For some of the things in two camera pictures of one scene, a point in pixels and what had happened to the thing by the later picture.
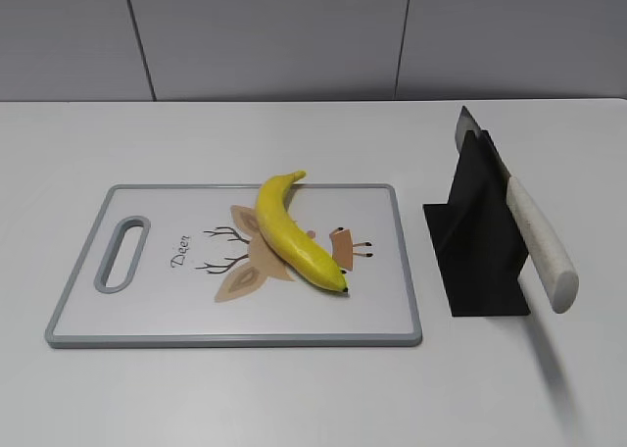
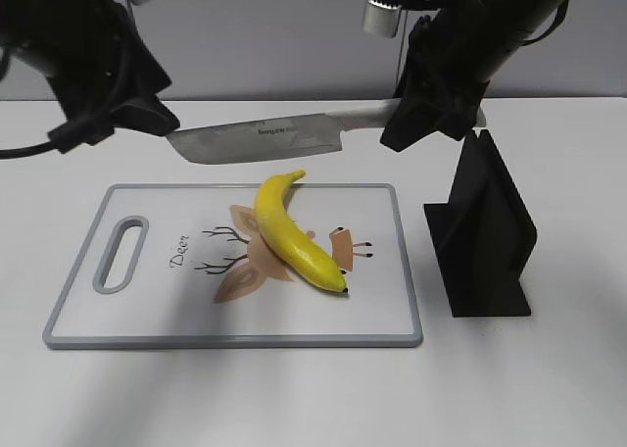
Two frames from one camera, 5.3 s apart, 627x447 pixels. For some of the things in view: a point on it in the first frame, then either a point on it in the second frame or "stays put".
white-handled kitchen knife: [553, 268] → [281, 136]
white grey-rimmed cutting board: [185, 266] stays put
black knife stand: [478, 235] stays put
